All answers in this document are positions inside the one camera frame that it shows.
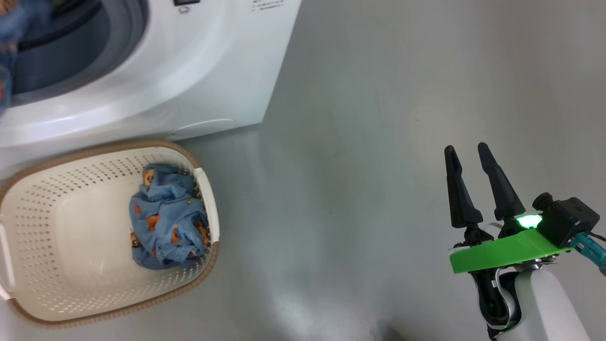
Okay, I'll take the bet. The cream perforated laundry basket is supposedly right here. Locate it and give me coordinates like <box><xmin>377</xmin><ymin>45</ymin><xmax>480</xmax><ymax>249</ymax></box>
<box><xmin>0</xmin><ymin>140</ymin><xmax>221</xmax><ymax>330</ymax></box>

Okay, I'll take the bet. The steel washer drum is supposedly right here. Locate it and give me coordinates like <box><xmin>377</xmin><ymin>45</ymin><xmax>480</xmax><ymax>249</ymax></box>
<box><xmin>14</xmin><ymin>14</ymin><xmax>112</xmax><ymax>93</ymax></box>

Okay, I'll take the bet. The grey rubber door gasket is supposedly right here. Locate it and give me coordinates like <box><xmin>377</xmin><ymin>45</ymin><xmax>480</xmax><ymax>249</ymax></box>
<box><xmin>12</xmin><ymin>0</ymin><xmax>150</xmax><ymax>107</ymax></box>

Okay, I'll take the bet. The round white filter cover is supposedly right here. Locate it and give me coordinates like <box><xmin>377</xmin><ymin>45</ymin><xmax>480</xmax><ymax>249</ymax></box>
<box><xmin>170</xmin><ymin>118</ymin><xmax>237</xmax><ymax>140</ymax></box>

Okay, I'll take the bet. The white Hisense washing machine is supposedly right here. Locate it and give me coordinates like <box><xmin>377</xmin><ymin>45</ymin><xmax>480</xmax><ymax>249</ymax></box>
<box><xmin>0</xmin><ymin>0</ymin><xmax>302</xmax><ymax>180</ymax></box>

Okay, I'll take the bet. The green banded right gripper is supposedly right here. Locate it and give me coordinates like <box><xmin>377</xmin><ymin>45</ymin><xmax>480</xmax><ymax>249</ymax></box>
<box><xmin>444</xmin><ymin>143</ymin><xmax>571</xmax><ymax>339</ymax></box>

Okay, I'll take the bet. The blue bear print garment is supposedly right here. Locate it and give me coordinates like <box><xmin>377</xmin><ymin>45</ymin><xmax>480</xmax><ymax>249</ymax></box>
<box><xmin>129</xmin><ymin>163</ymin><xmax>211</xmax><ymax>270</ymax></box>
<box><xmin>0</xmin><ymin>0</ymin><xmax>53</xmax><ymax>117</ymax></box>

